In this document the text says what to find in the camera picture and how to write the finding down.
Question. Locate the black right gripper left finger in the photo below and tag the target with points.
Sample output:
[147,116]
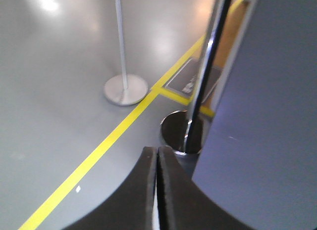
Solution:
[130,207]

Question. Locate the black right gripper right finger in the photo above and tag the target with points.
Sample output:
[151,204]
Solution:
[182,205]

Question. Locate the grey fridge with white interior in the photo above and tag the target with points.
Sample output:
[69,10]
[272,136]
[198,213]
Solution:
[259,162]

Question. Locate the silver pole stand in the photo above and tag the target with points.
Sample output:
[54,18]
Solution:
[124,89]

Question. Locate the grey floor sign sticker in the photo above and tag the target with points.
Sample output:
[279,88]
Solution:
[184,80]

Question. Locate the chrome stanchion post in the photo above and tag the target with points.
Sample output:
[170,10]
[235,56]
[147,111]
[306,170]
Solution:
[182,130]

